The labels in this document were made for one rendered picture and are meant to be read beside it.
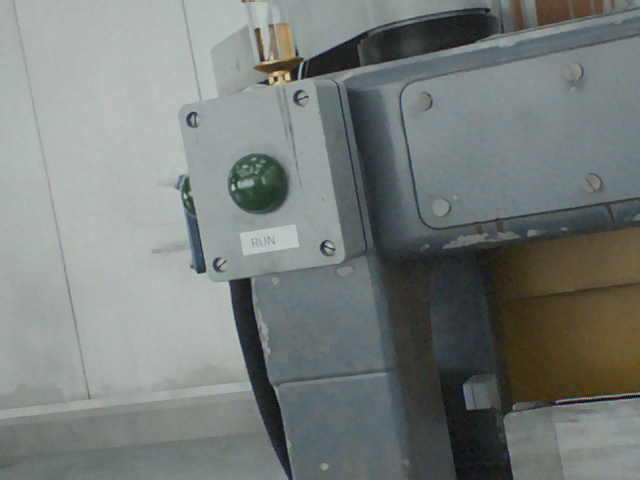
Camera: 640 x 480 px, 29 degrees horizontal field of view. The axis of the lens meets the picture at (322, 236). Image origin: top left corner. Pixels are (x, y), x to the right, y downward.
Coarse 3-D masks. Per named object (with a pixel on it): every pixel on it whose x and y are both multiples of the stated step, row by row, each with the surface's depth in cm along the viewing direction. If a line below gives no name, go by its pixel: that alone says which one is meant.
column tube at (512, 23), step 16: (512, 0) 108; (528, 0) 108; (544, 0) 107; (560, 0) 107; (576, 0) 106; (592, 0) 106; (608, 0) 105; (624, 0) 105; (512, 16) 108; (528, 16) 108; (544, 16) 107; (560, 16) 107; (576, 16) 106; (512, 32) 108
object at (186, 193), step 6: (186, 174) 62; (186, 180) 62; (180, 186) 62; (186, 186) 62; (180, 192) 62; (186, 192) 62; (192, 192) 62; (186, 198) 62; (192, 198) 62; (186, 204) 62; (192, 204) 62; (186, 210) 62; (192, 210) 62
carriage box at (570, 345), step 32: (608, 288) 88; (512, 320) 91; (544, 320) 90; (576, 320) 89; (608, 320) 88; (512, 352) 91; (544, 352) 90; (576, 352) 89; (608, 352) 88; (512, 384) 91; (544, 384) 90; (576, 384) 89; (608, 384) 89
